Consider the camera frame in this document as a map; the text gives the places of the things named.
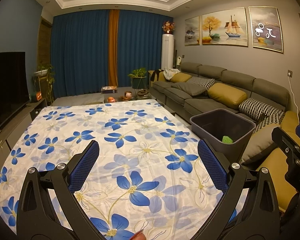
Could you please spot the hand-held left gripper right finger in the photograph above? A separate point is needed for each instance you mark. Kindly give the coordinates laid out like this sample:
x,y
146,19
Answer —
x,y
211,165

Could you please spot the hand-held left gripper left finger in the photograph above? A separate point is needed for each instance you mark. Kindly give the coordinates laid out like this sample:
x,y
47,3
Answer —
x,y
86,165

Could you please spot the green foam net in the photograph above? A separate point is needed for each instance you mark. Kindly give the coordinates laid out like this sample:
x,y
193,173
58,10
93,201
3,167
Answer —
x,y
227,139

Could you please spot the grey plastic bin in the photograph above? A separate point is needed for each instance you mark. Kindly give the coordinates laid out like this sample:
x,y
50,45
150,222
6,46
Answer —
x,y
240,145

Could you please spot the person's left hand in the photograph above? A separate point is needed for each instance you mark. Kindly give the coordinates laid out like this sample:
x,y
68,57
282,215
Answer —
x,y
138,236

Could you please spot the black white patterned pillow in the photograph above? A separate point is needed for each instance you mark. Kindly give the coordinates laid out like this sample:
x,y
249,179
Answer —
x,y
202,82
271,122
260,107

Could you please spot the light grey pillow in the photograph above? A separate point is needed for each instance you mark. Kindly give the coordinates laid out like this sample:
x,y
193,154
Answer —
x,y
258,145

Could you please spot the grey sofa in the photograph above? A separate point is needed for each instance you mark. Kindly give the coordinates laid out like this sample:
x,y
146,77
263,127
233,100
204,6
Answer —
x,y
197,102

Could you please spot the bowl of orange fruit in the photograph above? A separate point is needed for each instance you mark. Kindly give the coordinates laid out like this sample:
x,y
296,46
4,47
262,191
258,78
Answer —
x,y
111,99

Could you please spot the large yellow pillow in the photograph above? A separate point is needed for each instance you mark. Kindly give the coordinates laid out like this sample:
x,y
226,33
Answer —
x,y
226,96

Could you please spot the flat printed box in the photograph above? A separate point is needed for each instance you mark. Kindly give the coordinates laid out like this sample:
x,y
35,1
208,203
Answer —
x,y
109,89

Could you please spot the flat grey pillow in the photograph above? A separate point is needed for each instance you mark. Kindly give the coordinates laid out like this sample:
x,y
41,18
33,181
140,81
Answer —
x,y
188,88

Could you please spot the brown ceramic figurine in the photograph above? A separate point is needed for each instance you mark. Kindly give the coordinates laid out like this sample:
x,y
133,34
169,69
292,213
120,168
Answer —
x,y
126,95

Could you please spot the grey television cabinet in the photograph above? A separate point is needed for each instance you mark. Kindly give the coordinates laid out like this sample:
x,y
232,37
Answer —
x,y
15,125

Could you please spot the small orange lit device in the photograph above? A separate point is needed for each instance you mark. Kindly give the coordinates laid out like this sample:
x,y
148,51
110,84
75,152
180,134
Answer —
x,y
36,97

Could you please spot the dark grey coffee table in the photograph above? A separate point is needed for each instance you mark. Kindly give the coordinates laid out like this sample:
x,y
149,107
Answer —
x,y
153,97

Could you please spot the small yellow pillow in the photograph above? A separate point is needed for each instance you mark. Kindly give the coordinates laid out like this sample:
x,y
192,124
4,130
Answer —
x,y
180,78

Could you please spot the white cloth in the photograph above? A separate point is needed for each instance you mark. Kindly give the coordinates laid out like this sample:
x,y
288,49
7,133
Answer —
x,y
172,73

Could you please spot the potted plant in green pot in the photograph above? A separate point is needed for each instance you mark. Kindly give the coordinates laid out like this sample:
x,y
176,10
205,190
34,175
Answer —
x,y
138,78

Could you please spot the trailing plant on stand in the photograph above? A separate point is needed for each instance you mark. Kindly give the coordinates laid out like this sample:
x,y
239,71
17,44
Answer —
x,y
43,71

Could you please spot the dark cloth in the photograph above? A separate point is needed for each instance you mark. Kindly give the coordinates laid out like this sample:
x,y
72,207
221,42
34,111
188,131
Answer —
x,y
156,75

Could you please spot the black flat television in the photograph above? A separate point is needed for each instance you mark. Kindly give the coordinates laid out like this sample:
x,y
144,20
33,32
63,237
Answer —
x,y
7,90

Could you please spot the white plastic jug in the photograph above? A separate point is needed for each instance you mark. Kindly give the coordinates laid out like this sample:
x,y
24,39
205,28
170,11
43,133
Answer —
x,y
179,60

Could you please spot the purple framed painting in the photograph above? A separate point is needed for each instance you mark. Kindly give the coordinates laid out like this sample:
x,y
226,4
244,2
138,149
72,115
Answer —
x,y
266,30

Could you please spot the blue curtain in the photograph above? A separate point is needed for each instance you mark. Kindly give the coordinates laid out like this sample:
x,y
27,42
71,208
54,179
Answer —
x,y
80,55
142,47

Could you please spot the orange curtain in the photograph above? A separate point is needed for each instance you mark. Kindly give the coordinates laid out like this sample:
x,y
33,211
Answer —
x,y
113,50

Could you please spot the white standing air conditioner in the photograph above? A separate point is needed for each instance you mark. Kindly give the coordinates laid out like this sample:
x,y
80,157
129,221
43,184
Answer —
x,y
168,52

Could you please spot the wide sailing ship painting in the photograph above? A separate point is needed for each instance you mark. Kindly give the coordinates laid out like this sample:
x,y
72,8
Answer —
x,y
225,27

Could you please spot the small landscape painting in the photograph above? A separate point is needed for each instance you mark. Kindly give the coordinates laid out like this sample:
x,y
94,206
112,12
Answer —
x,y
192,32

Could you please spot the orange flower bouquet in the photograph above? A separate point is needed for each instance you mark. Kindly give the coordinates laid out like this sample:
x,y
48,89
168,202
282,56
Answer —
x,y
168,26

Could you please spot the wall socket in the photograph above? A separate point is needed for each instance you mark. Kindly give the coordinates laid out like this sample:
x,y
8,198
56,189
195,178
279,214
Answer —
x,y
290,73

